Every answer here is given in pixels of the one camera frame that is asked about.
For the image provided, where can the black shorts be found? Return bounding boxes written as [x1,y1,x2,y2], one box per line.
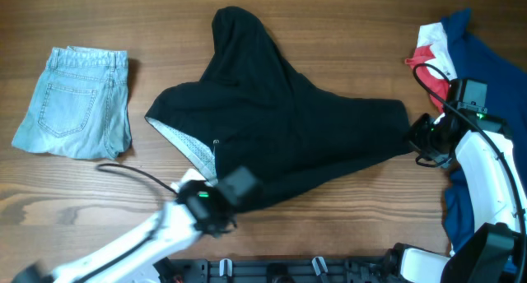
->
[146,7,409,212]

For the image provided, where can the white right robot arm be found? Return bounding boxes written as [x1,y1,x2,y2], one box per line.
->
[389,110,526,282]

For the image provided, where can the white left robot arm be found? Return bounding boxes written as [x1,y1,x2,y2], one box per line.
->
[12,180,240,282]

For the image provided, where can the red and white garment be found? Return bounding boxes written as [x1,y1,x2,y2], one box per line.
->
[404,22,457,100]

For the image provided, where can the navy blue garment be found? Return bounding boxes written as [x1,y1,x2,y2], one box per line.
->
[441,9,526,252]

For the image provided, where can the light blue denim shorts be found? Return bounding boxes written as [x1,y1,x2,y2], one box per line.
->
[12,46,132,160]

